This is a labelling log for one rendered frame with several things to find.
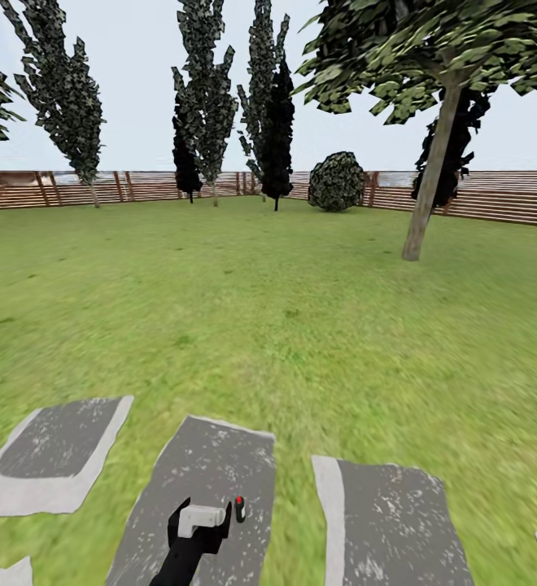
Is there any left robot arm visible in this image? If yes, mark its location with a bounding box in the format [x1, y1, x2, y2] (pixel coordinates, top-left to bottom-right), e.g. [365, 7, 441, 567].
[149, 497, 232, 586]

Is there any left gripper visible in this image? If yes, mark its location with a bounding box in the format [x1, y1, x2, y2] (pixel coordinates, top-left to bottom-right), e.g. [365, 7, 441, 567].
[165, 497, 232, 575]

